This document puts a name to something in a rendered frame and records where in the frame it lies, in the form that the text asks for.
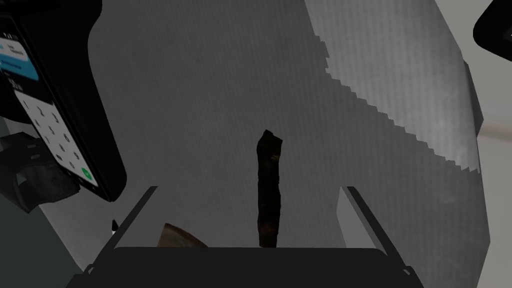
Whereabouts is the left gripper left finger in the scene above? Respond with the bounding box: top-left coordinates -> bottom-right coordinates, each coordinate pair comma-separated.
83,185 -> 159,276

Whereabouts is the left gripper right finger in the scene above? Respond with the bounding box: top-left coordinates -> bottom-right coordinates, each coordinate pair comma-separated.
336,185 -> 416,277

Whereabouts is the brown flat piece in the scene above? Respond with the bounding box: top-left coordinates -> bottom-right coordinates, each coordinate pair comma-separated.
156,222 -> 209,249

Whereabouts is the dark brown stick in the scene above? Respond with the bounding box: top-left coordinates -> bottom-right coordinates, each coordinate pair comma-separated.
255,128 -> 284,249

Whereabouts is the black terminal stand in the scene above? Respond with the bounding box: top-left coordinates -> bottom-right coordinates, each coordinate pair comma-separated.
0,131 -> 81,214

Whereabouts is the black keypad payment terminal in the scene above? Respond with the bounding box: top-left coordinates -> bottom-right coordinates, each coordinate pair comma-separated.
0,0 -> 129,203

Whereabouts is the grey table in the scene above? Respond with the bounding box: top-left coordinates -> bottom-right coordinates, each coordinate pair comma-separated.
39,0 -> 493,288

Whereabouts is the black rounded object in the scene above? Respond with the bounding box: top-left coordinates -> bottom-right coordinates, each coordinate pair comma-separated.
472,0 -> 512,63

